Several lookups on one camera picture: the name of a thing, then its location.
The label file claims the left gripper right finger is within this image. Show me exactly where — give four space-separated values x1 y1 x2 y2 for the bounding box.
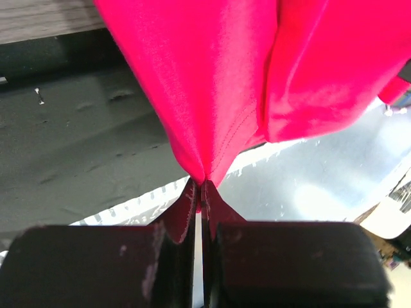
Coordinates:
200 181 390 307

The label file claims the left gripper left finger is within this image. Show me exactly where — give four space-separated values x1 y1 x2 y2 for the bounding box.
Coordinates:
1 180 197 307

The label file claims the magenta t shirt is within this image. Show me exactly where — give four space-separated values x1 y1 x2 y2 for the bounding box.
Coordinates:
92 0 411 189

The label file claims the white slotted cable duct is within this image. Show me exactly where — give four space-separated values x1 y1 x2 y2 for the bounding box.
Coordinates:
0 141 302 267

